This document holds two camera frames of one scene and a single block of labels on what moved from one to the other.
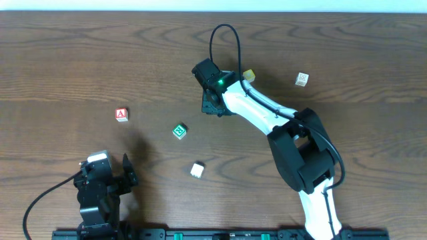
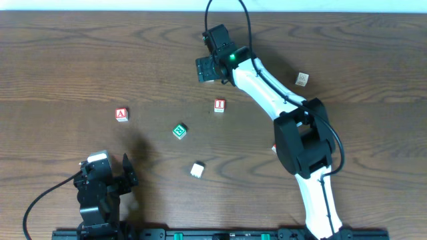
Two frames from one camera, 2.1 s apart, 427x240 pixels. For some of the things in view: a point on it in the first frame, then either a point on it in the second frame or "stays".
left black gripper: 121,183 stays
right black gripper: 209,109 to 207,69
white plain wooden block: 197,171 stays
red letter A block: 121,115 stays
